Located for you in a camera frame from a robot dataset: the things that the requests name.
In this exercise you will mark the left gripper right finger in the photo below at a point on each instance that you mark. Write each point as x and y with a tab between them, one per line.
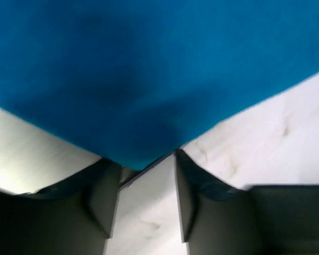
217	218

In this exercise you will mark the blue t shirt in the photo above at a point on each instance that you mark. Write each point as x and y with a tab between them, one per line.
134	80

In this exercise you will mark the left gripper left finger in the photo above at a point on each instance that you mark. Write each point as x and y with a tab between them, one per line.
72	216

